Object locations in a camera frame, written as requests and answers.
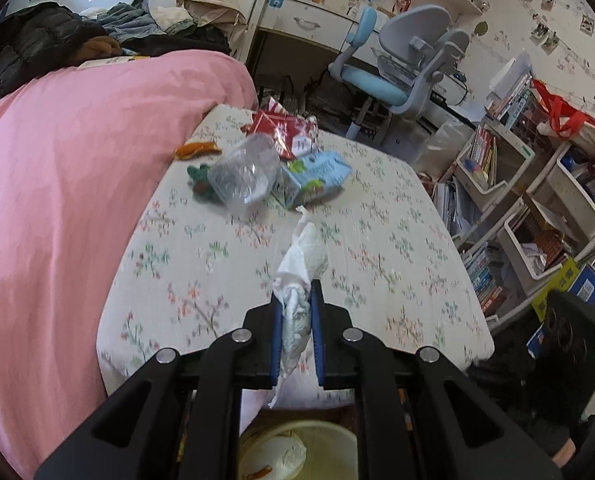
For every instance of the white desk with drawers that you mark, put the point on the white desk with drawers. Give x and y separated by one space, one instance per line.
302 22

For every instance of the row of upright books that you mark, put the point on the row of upright books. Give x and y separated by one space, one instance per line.
512 90

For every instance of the large white tissue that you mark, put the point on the large white tissue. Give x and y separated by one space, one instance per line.
302 255

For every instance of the dark shopping bag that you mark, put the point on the dark shopping bag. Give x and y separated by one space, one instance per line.
292 97

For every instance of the dark garment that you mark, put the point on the dark garment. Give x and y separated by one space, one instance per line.
192 40

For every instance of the blue grey desk chair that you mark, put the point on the blue grey desk chair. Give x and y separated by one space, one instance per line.
367 80

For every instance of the brown plush cloth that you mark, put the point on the brown plush cloth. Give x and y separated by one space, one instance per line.
100 47

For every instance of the white book rack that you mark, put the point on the white book rack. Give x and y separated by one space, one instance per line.
512 170

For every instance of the white cloth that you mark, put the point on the white cloth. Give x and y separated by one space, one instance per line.
172 17

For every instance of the red bag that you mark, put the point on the red bag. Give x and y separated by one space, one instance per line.
562 115

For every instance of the clear plastic bag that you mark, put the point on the clear plastic bag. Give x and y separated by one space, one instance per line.
442 145

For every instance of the pink blanket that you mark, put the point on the pink blanket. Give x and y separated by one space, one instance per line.
52 185

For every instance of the red snack wrapper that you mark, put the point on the red snack wrapper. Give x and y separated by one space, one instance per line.
277 127

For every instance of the yellow book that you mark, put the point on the yellow book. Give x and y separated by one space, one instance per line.
107 61

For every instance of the clear plastic bottle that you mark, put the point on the clear plastic bottle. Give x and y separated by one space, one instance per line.
242 170

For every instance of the beige cloth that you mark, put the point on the beige cloth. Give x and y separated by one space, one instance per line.
207 0

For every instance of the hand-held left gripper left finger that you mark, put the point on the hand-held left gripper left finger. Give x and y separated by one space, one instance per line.
277 335

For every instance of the leaf wall decal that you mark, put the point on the leaf wall decal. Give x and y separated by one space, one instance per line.
480 29

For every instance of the yellow trash bin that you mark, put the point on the yellow trash bin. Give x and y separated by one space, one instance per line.
327 455

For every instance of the green blue drink carton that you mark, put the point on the green blue drink carton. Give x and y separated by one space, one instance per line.
312 175

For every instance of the black puffer jacket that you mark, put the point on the black puffer jacket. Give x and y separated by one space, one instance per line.
32 40

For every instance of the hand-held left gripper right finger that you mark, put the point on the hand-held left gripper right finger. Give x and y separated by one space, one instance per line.
317 335

